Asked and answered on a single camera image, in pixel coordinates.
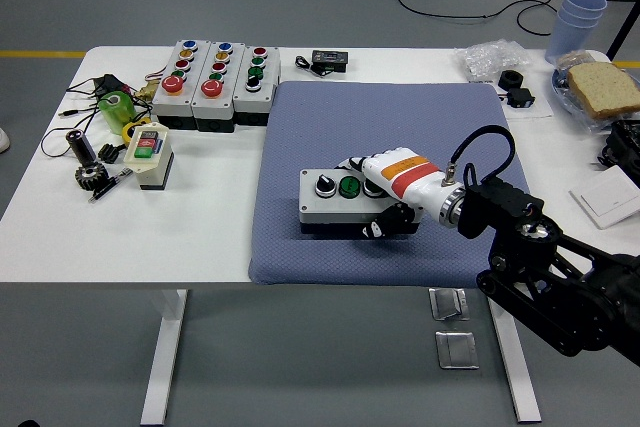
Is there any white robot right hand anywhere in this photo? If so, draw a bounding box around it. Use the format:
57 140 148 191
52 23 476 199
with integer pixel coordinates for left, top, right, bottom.
332 146 447 241

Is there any grey four-button control box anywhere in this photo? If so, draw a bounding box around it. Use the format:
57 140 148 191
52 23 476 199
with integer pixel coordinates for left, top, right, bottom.
298 168 419 238

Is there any grey five-button control box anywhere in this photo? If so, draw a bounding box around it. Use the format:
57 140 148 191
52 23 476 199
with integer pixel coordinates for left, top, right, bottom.
151 39 212 129
191 40 247 133

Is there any blue-grey padded mat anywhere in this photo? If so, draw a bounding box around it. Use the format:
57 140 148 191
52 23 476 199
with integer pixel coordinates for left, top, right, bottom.
248 79 554 291

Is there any small black digital meter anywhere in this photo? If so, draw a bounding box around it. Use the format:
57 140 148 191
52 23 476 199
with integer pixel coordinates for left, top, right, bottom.
309 49 351 74

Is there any small black servo block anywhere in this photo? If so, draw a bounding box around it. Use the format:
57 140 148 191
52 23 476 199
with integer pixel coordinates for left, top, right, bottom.
499 87 536 110

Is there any clear plastic bag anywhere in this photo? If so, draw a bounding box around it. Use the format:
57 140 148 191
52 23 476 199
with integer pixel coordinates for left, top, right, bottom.
454 39 531 83

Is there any metal floor socket plate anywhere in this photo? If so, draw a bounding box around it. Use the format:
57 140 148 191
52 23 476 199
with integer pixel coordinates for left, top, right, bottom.
434 330 480 371
428 287 471 322

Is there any white paper sheet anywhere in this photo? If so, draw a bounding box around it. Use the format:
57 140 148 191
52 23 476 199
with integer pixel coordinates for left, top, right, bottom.
492 79 555 121

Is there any white table leg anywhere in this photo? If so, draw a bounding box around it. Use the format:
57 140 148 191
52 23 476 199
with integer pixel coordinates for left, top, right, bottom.
139 289 190 426
485 289 543 423

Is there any slice of bread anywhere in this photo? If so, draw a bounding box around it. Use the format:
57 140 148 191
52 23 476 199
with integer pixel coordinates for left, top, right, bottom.
566 62 640 121

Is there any stack of pale blue cups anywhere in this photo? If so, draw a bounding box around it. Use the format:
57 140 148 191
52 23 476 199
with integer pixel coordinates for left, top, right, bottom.
544 0 609 66

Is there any black metal gear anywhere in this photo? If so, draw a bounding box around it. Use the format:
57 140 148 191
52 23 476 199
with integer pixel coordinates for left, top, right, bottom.
74 162 110 193

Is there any black slanted stand leg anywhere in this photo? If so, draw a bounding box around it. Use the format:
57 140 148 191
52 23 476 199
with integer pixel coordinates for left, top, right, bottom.
605 0 640 61

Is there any brass fitting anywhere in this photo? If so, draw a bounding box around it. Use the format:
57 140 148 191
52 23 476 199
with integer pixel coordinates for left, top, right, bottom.
135 80 160 102

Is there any black cylinder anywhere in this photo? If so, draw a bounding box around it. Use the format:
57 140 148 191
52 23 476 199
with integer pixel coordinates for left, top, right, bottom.
65 129 97 166

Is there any yellow tape roll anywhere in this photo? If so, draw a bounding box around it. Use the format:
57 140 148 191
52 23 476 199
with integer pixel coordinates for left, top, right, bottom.
121 116 152 143

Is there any small black toothed part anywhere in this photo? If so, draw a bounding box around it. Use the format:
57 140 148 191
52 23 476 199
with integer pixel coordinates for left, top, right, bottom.
97 142 126 164

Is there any green translucent roll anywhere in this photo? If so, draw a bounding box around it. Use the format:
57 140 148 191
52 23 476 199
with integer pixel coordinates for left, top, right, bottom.
97 90 137 136

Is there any black power adapter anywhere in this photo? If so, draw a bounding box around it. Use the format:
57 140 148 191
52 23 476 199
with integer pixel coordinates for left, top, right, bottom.
94 74 132 98

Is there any black ring part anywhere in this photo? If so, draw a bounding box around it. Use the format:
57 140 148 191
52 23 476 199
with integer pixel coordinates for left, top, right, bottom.
497 69 525 90

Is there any black meter cable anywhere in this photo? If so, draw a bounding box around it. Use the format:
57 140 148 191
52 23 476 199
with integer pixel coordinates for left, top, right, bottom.
293 55 331 79

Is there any grey control box, unhandled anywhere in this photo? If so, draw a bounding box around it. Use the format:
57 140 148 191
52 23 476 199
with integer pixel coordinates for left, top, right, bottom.
232 44 282 127

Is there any white wall switch panel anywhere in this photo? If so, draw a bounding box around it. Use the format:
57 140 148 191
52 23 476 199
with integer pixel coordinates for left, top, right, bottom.
568 166 640 231

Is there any black device with cables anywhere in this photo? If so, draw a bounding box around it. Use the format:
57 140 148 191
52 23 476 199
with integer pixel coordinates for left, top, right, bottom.
597 120 640 173

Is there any white red-green switch box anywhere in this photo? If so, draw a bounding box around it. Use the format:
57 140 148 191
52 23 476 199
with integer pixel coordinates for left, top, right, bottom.
123 121 175 192

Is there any thin black cable with plug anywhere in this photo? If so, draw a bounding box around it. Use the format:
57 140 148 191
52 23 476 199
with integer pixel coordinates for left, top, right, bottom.
39 76 151 158

